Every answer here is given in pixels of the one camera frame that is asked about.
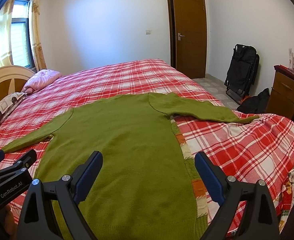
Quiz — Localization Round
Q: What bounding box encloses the green striped knit sweater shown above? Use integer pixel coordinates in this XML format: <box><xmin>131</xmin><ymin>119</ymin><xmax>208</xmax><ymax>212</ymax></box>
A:
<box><xmin>3</xmin><ymin>93</ymin><xmax>251</xmax><ymax>239</ymax></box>

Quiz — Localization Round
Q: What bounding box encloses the red cartoon quilt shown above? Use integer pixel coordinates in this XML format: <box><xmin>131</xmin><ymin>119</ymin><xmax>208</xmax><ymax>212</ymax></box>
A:
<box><xmin>274</xmin><ymin>152</ymin><xmax>294</xmax><ymax>234</ymax></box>

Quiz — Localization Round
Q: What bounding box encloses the grey patterned pillow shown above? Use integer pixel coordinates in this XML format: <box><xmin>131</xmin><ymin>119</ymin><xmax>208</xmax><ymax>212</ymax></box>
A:
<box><xmin>0</xmin><ymin>92</ymin><xmax>27</xmax><ymax>124</ymax></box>

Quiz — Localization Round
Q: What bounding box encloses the red plaid bed cover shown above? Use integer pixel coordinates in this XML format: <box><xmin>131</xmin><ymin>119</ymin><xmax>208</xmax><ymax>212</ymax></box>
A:
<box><xmin>0</xmin><ymin>60</ymin><xmax>294</xmax><ymax>226</ymax></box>

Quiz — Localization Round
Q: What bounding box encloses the cream wooden headboard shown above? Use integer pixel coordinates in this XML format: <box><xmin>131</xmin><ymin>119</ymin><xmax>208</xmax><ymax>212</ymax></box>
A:
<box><xmin>0</xmin><ymin>66</ymin><xmax>35</xmax><ymax>101</ymax></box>

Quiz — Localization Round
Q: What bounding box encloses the pink pillow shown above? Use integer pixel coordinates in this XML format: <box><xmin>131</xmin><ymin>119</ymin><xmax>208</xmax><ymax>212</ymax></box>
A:
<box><xmin>21</xmin><ymin>69</ymin><xmax>62</xmax><ymax>94</ymax></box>

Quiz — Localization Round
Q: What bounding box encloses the left yellow curtain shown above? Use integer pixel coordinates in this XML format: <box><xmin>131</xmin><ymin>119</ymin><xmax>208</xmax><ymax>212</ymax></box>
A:
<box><xmin>0</xmin><ymin>0</ymin><xmax>15</xmax><ymax>67</ymax></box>

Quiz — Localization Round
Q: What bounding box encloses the yellow curtain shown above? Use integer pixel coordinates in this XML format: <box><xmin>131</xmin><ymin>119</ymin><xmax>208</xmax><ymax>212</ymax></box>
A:
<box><xmin>0</xmin><ymin>0</ymin><xmax>15</xmax><ymax>67</ymax></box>
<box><xmin>28</xmin><ymin>0</ymin><xmax>47</xmax><ymax>72</ymax></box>

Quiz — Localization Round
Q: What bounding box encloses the window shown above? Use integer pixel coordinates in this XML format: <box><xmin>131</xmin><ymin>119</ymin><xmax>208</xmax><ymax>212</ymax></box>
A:
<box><xmin>11</xmin><ymin>0</ymin><xmax>36</xmax><ymax>72</ymax></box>

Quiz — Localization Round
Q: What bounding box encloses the right yellow curtain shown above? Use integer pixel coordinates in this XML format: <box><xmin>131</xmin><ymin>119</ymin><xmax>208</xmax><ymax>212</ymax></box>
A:
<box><xmin>28</xmin><ymin>0</ymin><xmax>47</xmax><ymax>72</ymax></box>

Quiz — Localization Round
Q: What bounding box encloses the black bag on floor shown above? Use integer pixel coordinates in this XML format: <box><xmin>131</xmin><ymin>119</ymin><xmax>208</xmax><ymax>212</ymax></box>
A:
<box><xmin>237</xmin><ymin>88</ymin><xmax>270</xmax><ymax>114</ymax></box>

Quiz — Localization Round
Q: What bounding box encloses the brown wooden dresser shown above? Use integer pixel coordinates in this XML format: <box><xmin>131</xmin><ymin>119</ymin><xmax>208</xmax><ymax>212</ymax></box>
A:
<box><xmin>265</xmin><ymin>65</ymin><xmax>294</xmax><ymax>121</ymax></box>

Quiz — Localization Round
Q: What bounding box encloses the brown wooden door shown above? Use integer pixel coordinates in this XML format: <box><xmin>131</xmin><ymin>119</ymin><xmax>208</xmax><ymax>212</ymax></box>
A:
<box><xmin>167</xmin><ymin>0</ymin><xmax>207</xmax><ymax>79</ymax></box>

